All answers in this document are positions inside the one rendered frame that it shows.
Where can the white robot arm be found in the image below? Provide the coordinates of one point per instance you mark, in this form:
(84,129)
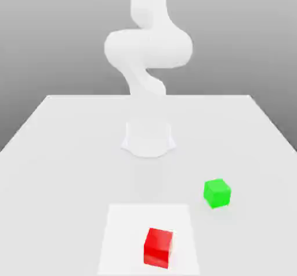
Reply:
(148,48)

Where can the small red cube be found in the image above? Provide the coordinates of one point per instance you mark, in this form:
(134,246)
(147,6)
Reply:
(157,248)

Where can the small green cube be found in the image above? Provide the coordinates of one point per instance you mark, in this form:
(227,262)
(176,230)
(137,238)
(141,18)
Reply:
(217,193)

